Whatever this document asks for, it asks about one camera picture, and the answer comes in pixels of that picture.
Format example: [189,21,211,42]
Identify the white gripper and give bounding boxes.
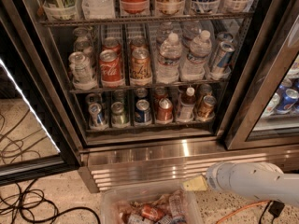
[183,162,236,191]

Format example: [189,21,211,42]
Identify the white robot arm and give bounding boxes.
[182,162,299,207]

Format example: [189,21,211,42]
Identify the red can in bin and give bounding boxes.
[141,204,164,222]

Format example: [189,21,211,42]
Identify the orange can front bottom shelf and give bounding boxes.
[197,95,217,119]

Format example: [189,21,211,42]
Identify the red can bottom shelf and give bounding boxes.
[157,98,173,121]

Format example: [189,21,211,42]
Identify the blue pepsi can bottom shelf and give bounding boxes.
[135,99,151,123]

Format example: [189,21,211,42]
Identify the orange can behind bottom shelf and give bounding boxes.
[197,84,213,104]

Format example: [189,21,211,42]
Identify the fridge glass door right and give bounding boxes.
[225,0,299,151]

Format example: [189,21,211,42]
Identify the fridge bottom grille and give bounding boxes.
[78,143,299,193]

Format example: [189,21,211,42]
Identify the green can bottom shelf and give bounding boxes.
[111,102,128,125]

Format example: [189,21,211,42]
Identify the blue white can bottom shelf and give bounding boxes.
[89,103,107,127]

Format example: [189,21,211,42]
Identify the blue silver slim can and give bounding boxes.
[211,41,235,74]

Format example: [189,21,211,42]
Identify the gold can middle shelf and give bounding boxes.
[130,48,152,82]

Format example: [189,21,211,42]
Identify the red coca-cola can middle shelf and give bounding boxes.
[99,49,121,82]

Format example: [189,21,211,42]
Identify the silver can middle shelf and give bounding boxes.
[68,51,94,84]

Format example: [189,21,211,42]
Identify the open fridge door left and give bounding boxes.
[0,14,78,186]

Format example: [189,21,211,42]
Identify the brown bottle white cap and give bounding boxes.
[178,87,196,119]

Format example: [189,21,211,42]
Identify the black power plug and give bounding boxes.
[269,202,285,218]

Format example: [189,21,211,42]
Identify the clear plastic bin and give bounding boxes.
[100,179,204,224]

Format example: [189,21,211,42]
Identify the water bottle middle right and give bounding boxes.
[181,30,212,81]

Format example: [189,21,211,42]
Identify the water bottle middle left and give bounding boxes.
[157,33,182,83]

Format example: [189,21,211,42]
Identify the orange extension cable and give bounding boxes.
[215,199,270,224]

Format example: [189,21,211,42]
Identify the black cable on floor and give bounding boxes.
[0,178,102,224]

